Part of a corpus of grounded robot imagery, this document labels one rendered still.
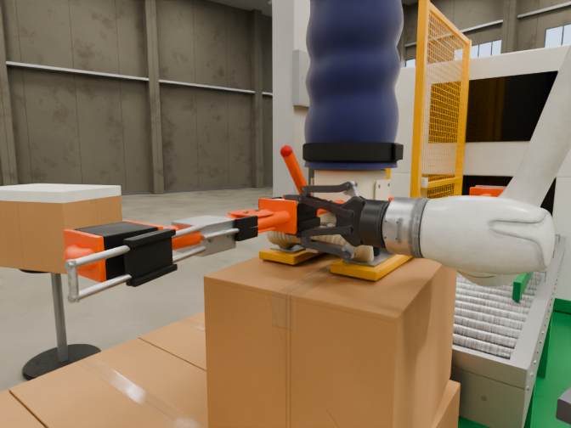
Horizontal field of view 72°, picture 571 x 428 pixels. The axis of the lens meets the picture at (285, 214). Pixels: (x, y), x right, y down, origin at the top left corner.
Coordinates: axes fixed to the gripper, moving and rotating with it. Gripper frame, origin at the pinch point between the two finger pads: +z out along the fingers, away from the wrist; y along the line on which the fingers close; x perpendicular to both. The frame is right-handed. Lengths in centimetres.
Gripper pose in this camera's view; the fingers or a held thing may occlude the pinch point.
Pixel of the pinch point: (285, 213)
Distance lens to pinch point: 73.4
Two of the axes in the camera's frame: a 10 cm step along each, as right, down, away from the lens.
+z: -8.1, -0.8, 5.8
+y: 0.0, 9.9, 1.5
